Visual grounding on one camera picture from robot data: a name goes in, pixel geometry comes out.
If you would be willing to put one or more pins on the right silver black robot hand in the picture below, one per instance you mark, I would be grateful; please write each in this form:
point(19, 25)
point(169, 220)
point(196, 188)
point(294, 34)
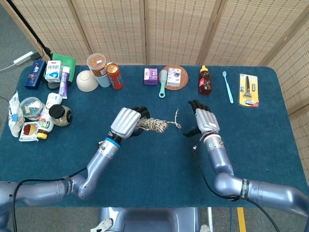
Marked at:
point(207, 120)

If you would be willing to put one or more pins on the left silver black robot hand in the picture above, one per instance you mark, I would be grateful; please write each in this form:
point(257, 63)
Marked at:
point(124, 122)

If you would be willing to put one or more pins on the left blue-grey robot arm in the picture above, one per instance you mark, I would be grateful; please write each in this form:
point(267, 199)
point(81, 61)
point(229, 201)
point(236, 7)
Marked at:
point(101, 164)

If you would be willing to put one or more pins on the red sauce bottle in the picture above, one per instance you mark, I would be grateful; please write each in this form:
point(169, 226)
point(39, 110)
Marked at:
point(205, 83)

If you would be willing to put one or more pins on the light blue toothbrush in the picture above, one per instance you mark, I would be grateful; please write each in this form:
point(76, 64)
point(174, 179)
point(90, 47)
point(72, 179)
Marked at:
point(228, 87)

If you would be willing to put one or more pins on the light blue cup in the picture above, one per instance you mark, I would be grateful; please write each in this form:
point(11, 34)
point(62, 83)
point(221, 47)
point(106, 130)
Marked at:
point(103, 81)

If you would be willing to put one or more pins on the orange red drink can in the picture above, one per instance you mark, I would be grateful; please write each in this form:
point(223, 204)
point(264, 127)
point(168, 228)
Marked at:
point(115, 77)

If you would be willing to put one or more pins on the round woven coaster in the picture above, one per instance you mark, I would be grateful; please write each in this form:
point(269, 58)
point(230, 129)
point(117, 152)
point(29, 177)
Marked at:
point(184, 77)

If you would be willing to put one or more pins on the razor in yellow package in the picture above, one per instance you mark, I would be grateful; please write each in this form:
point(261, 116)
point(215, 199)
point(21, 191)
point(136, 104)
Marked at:
point(248, 89)

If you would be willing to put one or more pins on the purple small box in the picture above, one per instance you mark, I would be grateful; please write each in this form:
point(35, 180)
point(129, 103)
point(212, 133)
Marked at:
point(150, 76)

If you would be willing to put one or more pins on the mint green brush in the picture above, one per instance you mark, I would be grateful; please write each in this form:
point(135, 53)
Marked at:
point(162, 84)

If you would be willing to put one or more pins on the white box with purple print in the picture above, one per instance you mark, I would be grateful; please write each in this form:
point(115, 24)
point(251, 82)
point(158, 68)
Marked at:
point(173, 77)

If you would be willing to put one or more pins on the white ceramic bowl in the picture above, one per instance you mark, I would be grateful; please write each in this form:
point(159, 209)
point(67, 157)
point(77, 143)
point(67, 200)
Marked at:
point(87, 81)

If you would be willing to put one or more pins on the dark blue table cloth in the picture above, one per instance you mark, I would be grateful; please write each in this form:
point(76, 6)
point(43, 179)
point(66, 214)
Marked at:
point(154, 174)

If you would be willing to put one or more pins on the glass jar with black lid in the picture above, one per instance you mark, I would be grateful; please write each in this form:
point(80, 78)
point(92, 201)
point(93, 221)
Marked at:
point(61, 117)

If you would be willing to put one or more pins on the clear jar of rubber bands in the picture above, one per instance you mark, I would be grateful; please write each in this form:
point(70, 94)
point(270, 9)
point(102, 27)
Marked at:
point(96, 64)

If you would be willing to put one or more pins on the purple white toothpaste tube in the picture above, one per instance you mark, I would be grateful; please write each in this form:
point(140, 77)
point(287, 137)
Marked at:
point(64, 82)

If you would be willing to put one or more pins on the green folded cloth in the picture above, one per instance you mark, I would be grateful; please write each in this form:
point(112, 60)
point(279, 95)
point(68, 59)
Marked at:
point(68, 65)

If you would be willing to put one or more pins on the white blue milk carton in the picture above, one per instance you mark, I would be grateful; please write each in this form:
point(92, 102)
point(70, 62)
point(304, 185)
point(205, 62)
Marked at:
point(53, 71)

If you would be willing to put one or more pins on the clear round plastic container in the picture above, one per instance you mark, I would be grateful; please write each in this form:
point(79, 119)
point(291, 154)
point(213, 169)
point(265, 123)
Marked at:
point(32, 108)

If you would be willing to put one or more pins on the red yellow snack packet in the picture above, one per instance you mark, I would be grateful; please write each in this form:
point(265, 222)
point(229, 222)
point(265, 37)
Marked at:
point(29, 130)

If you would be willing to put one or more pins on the dark blue printed box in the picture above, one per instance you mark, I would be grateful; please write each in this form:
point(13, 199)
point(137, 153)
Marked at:
point(35, 75)

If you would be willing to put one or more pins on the blue-grey robot torso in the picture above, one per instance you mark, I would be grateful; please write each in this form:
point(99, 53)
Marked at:
point(149, 220)

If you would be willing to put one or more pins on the black power adapter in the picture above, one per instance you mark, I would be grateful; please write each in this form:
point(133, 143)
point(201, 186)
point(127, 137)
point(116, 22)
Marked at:
point(36, 56)

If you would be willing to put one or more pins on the white bag with blue print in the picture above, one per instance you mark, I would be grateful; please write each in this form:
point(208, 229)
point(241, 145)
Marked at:
point(14, 116)

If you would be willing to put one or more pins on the white power strip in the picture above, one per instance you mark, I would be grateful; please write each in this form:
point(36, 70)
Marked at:
point(23, 58)

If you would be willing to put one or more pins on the black stand pole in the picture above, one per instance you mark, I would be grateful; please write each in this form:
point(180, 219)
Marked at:
point(24, 21)

